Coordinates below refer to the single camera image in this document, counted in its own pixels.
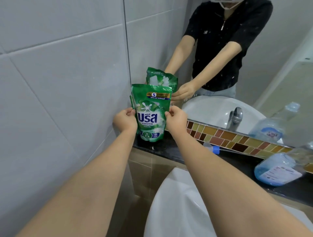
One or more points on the person's right hand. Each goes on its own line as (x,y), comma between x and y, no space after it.
(177,123)

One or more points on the person's left hand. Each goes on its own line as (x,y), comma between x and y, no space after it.
(123,122)

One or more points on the person's left thumb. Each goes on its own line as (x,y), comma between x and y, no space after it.
(131,113)

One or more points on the person's right thumb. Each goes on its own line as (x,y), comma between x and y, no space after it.
(169,114)

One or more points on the green detergent refill pouch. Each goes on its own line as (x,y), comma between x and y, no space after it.
(150,114)

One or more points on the person's right forearm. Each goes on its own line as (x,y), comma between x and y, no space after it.
(220,185)

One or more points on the person's left forearm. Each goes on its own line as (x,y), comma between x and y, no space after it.
(80,185)

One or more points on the white and blue tube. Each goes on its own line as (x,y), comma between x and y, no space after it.
(216,149)

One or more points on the white ceramic sink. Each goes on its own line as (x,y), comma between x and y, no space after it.
(176,207)

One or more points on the clear bottle with blue liquid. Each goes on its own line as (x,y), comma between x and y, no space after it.
(273,171)

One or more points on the wall mirror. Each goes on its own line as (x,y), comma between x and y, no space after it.
(269,36)

